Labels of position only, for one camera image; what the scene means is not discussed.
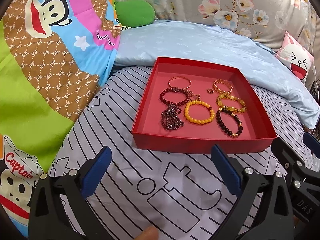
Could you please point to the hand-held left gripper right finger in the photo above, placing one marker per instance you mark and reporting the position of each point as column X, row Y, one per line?
column 225, row 170

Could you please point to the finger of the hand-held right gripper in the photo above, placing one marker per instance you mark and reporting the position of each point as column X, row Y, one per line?
column 285, row 153
column 311, row 140

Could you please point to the thin rose gold bangle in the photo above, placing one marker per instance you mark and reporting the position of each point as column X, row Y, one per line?
column 190, row 83

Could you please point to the pink rabbit pillow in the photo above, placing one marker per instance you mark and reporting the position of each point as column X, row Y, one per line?
column 295, row 57

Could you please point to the grey striped bedsheet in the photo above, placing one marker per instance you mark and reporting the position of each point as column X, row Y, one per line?
column 150, row 175

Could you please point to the cartoon monkey blanket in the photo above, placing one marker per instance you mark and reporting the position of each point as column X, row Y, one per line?
column 50, row 92

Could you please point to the light blue quilt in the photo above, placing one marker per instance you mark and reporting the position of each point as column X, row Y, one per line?
column 200, row 42

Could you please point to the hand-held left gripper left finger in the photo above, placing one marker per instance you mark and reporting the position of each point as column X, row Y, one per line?
column 97, row 170

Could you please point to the person's left hand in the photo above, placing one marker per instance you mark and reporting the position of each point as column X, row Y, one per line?
column 150, row 233

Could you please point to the red box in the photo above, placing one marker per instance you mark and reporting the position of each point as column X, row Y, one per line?
column 200, row 146

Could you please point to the green pillow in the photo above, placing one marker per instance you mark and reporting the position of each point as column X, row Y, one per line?
column 135, row 12

